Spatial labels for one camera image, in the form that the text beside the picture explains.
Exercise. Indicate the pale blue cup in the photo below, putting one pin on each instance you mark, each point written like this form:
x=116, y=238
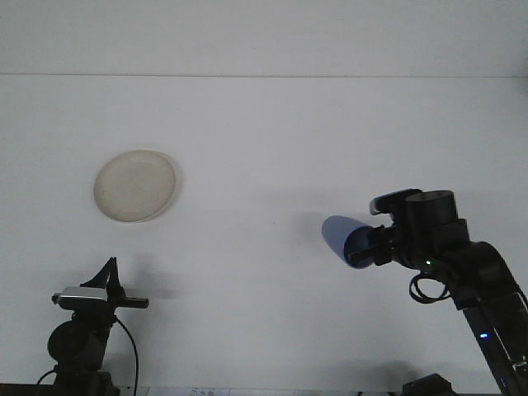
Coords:
x=336, y=233

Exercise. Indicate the pale round plate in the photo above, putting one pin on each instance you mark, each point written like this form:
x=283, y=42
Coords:
x=136, y=185

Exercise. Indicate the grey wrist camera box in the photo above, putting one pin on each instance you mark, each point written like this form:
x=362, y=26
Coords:
x=80, y=296
x=392, y=202

